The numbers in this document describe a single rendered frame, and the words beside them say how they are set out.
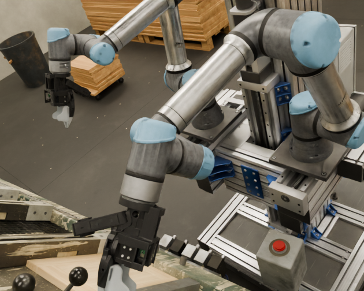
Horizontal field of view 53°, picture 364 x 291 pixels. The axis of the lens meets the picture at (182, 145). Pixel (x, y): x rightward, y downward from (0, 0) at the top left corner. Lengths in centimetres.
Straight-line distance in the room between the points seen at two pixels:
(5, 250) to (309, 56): 94
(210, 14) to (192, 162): 400
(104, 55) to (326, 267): 149
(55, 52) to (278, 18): 79
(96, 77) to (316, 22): 369
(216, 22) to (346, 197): 302
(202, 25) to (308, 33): 376
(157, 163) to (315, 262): 153
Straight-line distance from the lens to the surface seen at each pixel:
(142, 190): 66
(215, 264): 148
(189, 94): 86
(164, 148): 67
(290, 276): 128
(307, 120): 125
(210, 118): 159
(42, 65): 560
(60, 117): 144
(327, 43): 89
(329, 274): 206
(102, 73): 443
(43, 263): 121
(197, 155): 74
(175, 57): 160
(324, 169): 134
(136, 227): 70
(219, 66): 89
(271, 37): 90
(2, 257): 117
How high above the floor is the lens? 199
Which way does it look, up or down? 38 degrees down
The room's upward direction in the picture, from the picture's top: 20 degrees counter-clockwise
